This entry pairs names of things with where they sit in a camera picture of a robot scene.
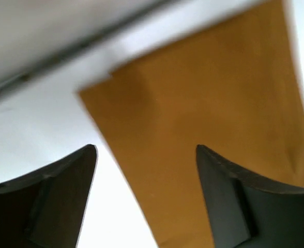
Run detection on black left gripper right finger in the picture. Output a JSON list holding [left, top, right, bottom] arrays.
[[196, 145, 304, 247]]

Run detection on metal table edge rail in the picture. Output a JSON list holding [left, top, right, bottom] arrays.
[[0, 1, 168, 94]]

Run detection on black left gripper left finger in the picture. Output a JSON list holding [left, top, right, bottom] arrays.
[[0, 144, 97, 247]]

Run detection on brown trousers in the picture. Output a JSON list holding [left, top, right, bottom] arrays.
[[80, 1, 304, 247]]

